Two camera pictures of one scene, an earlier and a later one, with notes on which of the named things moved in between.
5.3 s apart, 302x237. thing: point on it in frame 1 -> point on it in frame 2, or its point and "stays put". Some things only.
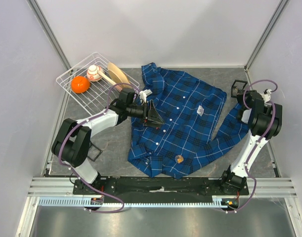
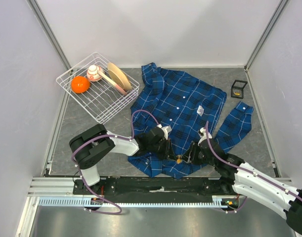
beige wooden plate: [118, 76] stays put
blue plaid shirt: [197, 124] stays put
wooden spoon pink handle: [118, 87] stays put
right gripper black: [239, 96] -> [188, 157]
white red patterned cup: [92, 74] stays put
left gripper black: [154, 119] -> [168, 145]
